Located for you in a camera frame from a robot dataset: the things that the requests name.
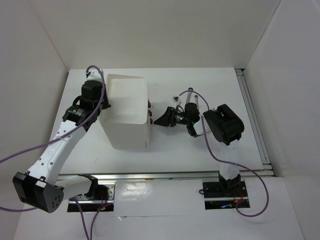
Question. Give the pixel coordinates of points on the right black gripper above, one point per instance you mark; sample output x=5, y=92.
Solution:
x=168, y=118

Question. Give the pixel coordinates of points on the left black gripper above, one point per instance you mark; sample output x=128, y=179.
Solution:
x=106, y=105

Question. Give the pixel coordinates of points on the white drawer cabinet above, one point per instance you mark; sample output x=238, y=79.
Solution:
x=127, y=122

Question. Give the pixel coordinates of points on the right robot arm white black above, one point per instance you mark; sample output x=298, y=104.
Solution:
x=227, y=129

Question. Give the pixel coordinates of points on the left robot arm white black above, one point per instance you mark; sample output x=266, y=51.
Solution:
x=39, y=186

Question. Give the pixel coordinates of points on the large ratchet wrench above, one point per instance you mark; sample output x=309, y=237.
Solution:
x=189, y=94

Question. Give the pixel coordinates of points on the small silver wrench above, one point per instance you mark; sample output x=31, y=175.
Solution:
x=196, y=99

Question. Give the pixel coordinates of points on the aluminium front rail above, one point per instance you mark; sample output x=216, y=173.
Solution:
x=157, y=176

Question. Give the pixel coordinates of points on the aluminium side rail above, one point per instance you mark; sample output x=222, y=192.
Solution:
x=266, y=163

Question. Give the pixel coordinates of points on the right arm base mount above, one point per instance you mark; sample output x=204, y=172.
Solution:
x=216, y=198

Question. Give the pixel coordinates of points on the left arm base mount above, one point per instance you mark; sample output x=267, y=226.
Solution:
x=104, y=198

